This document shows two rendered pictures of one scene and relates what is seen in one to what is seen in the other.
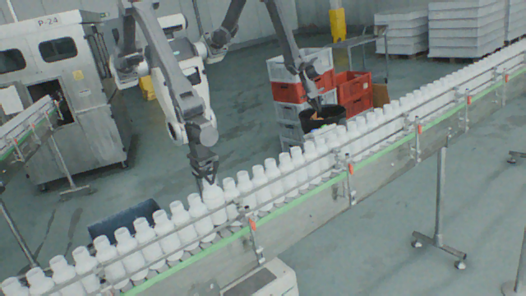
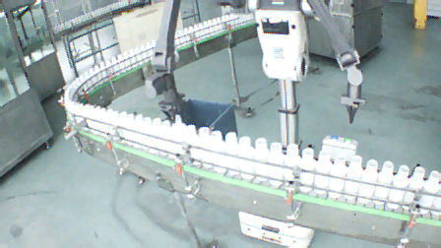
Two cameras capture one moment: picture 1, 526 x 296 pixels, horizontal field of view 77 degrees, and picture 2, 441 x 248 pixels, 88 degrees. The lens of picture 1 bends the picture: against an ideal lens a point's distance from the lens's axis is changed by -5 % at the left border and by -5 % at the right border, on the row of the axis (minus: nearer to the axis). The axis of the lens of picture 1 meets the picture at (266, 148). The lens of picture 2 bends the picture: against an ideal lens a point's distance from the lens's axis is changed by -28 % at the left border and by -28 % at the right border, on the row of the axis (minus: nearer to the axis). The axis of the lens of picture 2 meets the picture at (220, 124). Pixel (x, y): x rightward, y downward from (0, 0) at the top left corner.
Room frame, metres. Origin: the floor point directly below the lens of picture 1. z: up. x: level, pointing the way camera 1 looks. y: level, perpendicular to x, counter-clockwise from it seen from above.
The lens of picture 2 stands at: (0.72, -0.85, 1.78)
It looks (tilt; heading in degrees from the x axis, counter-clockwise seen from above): 31 degrees down; 67
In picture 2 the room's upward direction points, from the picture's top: 10 degrees counter-clockwise
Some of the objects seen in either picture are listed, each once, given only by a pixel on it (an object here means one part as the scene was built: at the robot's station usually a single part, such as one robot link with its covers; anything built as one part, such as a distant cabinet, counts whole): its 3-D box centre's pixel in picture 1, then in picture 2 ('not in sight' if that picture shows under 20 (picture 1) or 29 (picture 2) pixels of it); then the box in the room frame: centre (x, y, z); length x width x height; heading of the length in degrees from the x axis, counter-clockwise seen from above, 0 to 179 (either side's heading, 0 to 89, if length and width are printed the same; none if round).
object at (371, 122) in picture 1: (371, 131); (368, 181); (1.39, -0.47, 1.08); 0.06 x 0.06 x 0.17
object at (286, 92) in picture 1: (303, 84); not in sight; (3.70, -0.53, 0.78); 0.61 x 0.41 x 0.22; 128
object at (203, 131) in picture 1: (199, 122); (158, 77); (0.96, 0.17, 1.40); 0.12 x 0.09 x 0.12; 31
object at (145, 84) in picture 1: (145, 76); (419, 7); (8.47, 2.50, 0.55); 0.40 x 0.40 x 1.10; 31
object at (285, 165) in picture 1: (287, 174); (246, 157); (1.14, -0.06, 1.08); 0.06 x 0.06 x 0.17
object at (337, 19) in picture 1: (338, 27); not in sight; (10.99, -2.87, 0.55); 0.40 x 0.40 x 1.10; 31
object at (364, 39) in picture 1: (359, 60); not in sight; (5.81, -1.82, 0.49); 1.05 x 0.55 x 0.99; 121
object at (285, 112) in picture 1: (306, 104); not in sight; (3.70, -0.52, 0.55); 0.61 x 0.41 x 0.22; 128
